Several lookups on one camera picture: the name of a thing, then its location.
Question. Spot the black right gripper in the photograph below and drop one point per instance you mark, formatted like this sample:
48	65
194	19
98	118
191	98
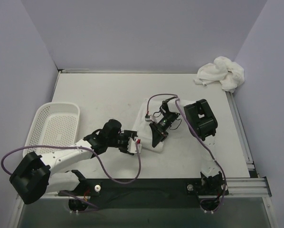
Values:
160	129

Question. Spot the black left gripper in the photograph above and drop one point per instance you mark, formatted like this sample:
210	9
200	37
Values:
127	144

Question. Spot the white towel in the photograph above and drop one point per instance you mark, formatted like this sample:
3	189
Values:
152	110
229	73

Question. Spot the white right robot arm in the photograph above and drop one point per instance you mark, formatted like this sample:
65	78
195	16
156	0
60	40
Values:
202	125

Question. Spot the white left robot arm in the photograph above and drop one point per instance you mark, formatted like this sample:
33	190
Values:
37	175

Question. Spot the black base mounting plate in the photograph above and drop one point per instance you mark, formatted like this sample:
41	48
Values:
147	194

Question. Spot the white perforated plastic basket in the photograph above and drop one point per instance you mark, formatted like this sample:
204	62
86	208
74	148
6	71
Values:
54	124

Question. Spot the crumpled white towel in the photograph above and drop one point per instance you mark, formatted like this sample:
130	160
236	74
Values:
229	73

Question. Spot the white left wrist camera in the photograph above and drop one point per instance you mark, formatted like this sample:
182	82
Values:
134	146

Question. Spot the aluminium front rail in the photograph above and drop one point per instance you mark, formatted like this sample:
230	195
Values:
246	187

